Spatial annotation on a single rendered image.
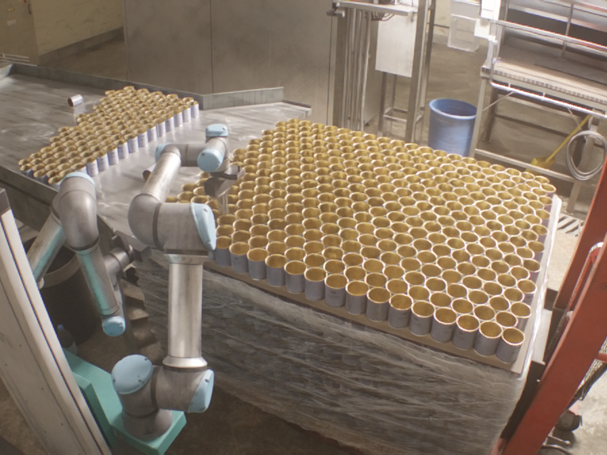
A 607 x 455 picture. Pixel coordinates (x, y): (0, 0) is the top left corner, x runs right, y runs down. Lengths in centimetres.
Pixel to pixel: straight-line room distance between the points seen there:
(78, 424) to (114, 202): 113
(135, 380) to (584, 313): 125
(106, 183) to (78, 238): 99
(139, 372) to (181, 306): 21
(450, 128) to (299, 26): 155
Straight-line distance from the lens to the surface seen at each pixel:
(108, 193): 233
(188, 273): 129
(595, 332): 163
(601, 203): 201
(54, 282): 281
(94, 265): 153
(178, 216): 128
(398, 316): 150
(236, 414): 269
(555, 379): 178
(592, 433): 301
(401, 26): 433
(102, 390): 163
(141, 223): 131
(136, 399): 136
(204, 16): 494
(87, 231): 146
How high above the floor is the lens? 221
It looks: 34 degrees down
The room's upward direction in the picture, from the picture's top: 2 degrees clockwise
